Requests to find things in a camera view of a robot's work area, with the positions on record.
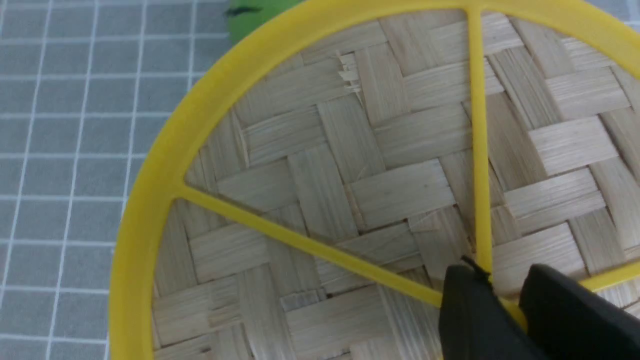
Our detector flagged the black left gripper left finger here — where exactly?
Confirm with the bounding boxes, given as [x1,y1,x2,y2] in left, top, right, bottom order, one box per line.
[438,255,546,360]

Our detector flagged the green object with black mark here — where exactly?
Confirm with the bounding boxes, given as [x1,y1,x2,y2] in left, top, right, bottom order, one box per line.
[224,0,300,45]

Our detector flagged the yellow rimmed woven steamer lid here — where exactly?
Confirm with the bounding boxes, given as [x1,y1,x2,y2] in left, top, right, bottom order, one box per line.
[109,0,639,360]

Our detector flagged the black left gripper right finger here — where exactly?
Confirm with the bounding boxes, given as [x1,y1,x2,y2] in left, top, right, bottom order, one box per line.
[519,264,640,360]

